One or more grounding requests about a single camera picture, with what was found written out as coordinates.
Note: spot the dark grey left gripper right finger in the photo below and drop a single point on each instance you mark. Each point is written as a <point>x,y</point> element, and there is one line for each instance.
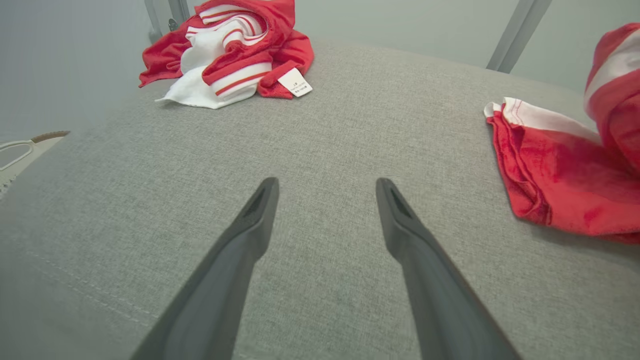
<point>435,290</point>

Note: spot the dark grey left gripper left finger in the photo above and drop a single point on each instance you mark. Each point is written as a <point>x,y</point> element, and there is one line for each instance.
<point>225,280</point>

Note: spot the red white basketball jersey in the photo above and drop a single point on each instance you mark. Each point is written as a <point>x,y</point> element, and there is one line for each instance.
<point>280,30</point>

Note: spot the red white basketball shorts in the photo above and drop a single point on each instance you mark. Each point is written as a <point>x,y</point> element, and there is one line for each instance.
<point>565,180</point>

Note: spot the white object with brown rim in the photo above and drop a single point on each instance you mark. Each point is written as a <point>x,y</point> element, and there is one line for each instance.
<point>37,147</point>

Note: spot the grey metal frame post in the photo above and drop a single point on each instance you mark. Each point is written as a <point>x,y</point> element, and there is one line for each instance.
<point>180,10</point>
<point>517,35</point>

